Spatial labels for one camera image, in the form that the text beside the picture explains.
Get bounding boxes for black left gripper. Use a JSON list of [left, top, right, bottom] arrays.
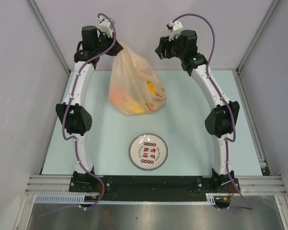
[[94, 32, 123, 57]]

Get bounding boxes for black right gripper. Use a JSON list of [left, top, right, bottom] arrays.
[[154, 32, 185, 60]]

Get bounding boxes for translucent orange plastic bag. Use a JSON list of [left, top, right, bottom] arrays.
[[108, 42, 167, 115]]

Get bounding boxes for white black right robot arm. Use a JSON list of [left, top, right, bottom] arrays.
[[155, 30, 240, 193]]

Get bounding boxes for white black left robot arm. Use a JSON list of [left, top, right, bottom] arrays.
[[55, 26, 122, 192]]

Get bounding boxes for round printed plate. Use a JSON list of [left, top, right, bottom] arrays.
[[129, 133, 168, 171]]

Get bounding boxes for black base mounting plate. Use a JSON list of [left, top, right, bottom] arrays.
[[69, 171, 240, 193]]

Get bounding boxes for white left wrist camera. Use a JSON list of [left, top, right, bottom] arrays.
[[98, 18, 115, 38]]

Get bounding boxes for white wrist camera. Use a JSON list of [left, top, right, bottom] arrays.
[[167, 21, 183, 41], [98, 18, 115, 38]]

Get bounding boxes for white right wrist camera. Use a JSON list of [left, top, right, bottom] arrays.
[[167, 21, 183, 41]]

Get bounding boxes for aluminium frame post left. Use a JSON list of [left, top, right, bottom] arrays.
[[25, 0, 71, 76]]

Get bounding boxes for aluminium frame post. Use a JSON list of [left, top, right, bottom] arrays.
[[235, 0, 281, 75], [25, 0, 71, 76]]

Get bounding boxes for aluminium frame post right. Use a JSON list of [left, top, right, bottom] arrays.
[[235, 0, 281, 75]]

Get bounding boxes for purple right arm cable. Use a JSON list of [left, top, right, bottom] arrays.
[[172, 13, 253, 211]]

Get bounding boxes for white slotted cable duct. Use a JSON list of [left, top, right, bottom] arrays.
[[35, 195, 98, 204]]

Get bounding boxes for aluminium front rail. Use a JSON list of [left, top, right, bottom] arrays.
[[25, 175, 287, 196]]

